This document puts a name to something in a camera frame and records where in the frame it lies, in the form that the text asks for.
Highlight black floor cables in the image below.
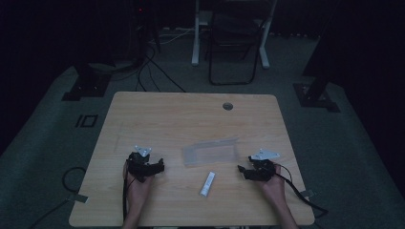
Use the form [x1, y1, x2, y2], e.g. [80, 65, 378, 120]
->
[135, 42, 188, 94]

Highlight black stand with base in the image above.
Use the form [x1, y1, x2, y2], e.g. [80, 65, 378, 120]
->
[292, 0, 342, 114]

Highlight white tube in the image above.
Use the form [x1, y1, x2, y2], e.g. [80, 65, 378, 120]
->
[199, 171, 217, 198]

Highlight black floor cable loop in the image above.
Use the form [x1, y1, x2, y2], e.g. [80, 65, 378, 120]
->
[29, 166, 88, 229]

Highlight black folding chair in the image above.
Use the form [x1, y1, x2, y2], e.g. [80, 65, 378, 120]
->
[207, 6, 267, 87]

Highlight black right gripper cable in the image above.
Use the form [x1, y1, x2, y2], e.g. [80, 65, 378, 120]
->
[274, 163, 330, 219]

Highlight white floor cable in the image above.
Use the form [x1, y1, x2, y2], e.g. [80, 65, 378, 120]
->
[152, 27, 196, 46]

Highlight black stand base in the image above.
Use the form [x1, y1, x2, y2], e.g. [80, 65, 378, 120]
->
[61, 62, 113, 102]

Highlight person's right hand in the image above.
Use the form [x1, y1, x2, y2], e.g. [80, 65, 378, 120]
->
[258, 164, 288, 205]

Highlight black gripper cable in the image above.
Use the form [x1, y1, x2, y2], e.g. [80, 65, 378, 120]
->
[274, 163, 330, 219]
[121, 162, 138, 221]

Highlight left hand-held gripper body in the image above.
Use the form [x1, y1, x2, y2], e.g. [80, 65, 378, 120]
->
[126, 145, 158, 183]

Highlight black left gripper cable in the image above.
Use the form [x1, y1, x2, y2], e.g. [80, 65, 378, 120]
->
[121, 162, 138, 221]

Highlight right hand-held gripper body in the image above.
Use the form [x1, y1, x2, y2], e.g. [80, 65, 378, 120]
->
[247, 148, 282, 182]

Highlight dark computer tower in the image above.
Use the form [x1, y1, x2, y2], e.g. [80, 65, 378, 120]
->
[126, 0, 160, 66]

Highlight white desk leg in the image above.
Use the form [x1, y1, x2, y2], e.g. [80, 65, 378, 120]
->
[191, 0, 208, 67]
[258, 0, 279, 70]

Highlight clear plastic bag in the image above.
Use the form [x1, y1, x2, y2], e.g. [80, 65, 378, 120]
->
[182, 136, 241, 167]

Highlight person's left hand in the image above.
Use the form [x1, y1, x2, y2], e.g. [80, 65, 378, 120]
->
[122, 161, 156, 204]

